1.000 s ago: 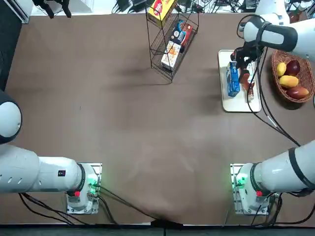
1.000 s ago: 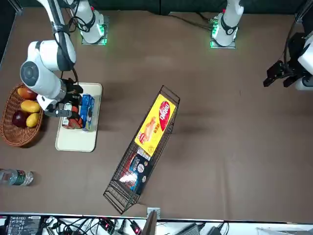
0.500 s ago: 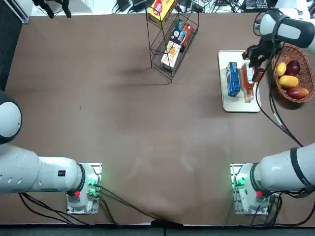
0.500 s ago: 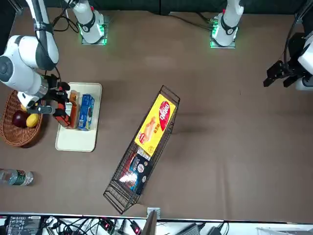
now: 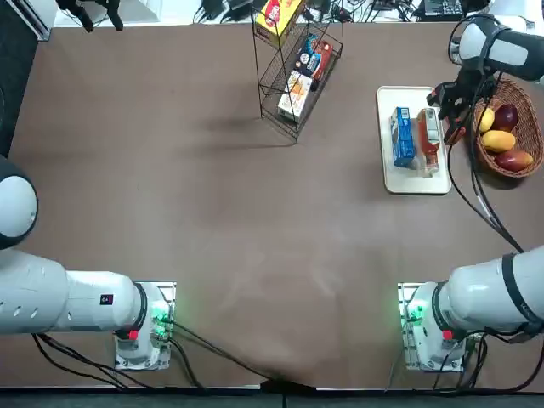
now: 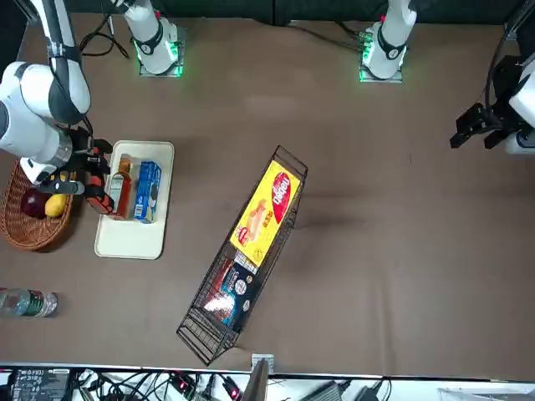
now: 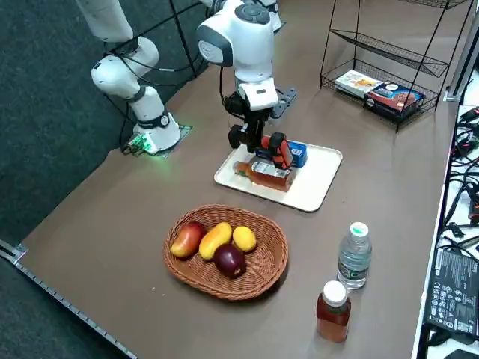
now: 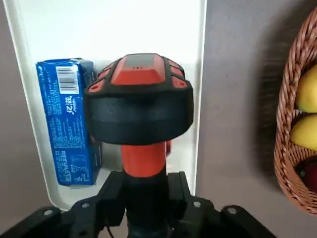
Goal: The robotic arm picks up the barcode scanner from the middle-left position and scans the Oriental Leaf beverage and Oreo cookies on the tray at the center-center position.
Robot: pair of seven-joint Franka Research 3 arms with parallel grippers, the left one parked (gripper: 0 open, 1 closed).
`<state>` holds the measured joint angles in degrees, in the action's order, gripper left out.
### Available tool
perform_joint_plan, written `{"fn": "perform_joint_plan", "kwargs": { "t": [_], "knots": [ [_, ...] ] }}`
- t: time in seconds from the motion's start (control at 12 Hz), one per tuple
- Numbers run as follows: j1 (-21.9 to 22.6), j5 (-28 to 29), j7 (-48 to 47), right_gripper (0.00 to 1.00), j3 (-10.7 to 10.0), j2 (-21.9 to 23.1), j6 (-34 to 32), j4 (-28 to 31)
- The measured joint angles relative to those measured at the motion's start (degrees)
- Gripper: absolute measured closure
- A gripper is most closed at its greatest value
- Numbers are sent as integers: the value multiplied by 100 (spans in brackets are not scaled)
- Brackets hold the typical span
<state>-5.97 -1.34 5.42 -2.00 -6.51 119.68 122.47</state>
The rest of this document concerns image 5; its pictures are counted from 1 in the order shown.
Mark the white orange cracker box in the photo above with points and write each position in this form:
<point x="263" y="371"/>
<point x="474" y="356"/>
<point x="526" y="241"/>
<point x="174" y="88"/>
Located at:
<point x="295" y="93"/>

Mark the cream plastic tray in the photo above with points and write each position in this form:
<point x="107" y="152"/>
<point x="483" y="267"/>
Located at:
<point x="418" y="185"/>

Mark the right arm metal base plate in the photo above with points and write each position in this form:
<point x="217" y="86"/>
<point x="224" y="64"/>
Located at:
<point x="401" y="293"/>

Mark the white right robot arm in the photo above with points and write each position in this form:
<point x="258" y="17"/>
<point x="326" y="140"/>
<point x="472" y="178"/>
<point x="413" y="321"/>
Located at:
<point x="480" y="297"/>

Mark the blue Oreo cookie box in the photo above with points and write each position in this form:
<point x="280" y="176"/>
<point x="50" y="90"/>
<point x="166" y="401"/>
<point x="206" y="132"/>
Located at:
<point x="403" y="140"/>

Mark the brown wicker basket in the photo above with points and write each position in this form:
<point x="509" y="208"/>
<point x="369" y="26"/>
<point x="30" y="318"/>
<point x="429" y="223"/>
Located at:
<point x="523" y="98"/>

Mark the blue red biscuit box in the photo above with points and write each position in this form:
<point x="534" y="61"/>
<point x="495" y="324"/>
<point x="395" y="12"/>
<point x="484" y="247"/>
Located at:
<point x="313" y="57"/>

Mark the dark red apple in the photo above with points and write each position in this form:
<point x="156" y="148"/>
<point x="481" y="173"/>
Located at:
<point x="506" y="118"/>

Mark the yellow snack box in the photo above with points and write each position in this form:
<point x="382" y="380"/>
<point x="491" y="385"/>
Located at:
<point x="276" y="19"/>

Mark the white aluminium rail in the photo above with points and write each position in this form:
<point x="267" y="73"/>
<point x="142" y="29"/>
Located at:
<point x="38" y="21"/>

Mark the small yellow mango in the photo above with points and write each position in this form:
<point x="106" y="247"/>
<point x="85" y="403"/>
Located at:
<point x="486" y="120"/>

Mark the long yellow mango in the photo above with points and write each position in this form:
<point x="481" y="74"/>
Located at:
<point x="497" y="141"/>

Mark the black labelled power adapter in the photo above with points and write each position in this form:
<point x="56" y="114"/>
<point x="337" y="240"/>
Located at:
<point x="442" y="6"/>

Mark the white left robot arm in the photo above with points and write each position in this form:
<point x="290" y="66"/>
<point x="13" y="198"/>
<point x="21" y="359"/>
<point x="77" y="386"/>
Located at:
<point x="64" y="297"/>

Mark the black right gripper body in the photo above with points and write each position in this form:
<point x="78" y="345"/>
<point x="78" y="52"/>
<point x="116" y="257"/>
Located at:
<point x="469" y="83"/>

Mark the red yellow mango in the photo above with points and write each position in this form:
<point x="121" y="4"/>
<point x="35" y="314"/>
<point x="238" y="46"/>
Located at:
<point x="512" y="160"/>

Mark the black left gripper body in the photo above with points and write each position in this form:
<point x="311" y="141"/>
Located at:
<point x="89" y="2"/>

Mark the orange black barcode scanner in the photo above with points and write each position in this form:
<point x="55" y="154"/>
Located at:
<point x="455" y="135"/>

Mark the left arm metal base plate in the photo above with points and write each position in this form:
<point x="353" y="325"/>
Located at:
<point x="168" y="289"/>

